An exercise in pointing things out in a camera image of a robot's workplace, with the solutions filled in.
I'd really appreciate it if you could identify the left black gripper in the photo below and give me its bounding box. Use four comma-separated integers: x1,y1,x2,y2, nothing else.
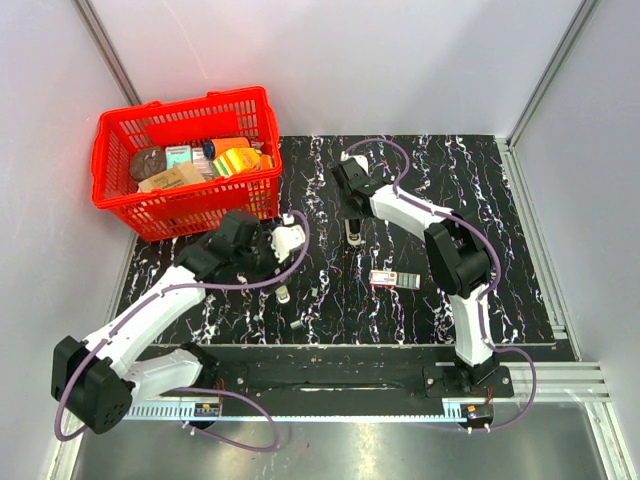
234,224,298,293

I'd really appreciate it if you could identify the beige stapler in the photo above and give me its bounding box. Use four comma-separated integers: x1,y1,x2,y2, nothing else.
275,285,290,304
345,219,362,247

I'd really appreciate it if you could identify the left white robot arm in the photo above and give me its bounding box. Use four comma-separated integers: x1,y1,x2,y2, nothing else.
51,210,305,434

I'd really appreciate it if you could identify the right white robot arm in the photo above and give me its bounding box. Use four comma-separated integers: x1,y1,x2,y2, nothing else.
331,156,499,396

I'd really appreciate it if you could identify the yellow green juice carton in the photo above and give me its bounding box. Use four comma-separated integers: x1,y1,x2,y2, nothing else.
211,147,262,178

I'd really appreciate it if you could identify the white red staple box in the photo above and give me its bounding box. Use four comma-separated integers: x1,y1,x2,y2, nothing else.
369,270,421,290

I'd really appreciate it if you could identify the pink white small packet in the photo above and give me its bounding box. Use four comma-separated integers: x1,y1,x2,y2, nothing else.
191,147,212,177

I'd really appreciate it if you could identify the red plastic shopping basket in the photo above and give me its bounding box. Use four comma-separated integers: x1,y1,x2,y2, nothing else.
90,86,283,242

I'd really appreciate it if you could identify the brown cardboard box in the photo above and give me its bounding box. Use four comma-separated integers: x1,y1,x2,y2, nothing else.
138,163,205,193

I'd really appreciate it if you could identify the orange cylindrical bottle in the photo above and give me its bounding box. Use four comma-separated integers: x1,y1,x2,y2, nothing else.
202,137,251,160

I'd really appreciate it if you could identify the teal white small box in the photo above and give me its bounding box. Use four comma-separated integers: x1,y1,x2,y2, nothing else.
165,145,192,169

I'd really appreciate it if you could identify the brown round bread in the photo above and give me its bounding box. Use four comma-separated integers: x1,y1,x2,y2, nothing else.
129,146,167,182

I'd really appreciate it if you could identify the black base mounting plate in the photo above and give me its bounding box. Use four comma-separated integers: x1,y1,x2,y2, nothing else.
159,344,515,416

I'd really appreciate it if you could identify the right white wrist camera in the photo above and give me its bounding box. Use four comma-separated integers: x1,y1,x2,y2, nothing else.
340,152,369,173

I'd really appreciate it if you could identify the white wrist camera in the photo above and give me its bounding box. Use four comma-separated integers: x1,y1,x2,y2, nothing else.
271,213,306,264
340,152,369,173

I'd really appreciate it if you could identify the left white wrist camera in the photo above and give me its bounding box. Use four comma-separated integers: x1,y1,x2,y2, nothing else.
271,213,306,264

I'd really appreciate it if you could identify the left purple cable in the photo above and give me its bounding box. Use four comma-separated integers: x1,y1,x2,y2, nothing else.
53,209,311,451

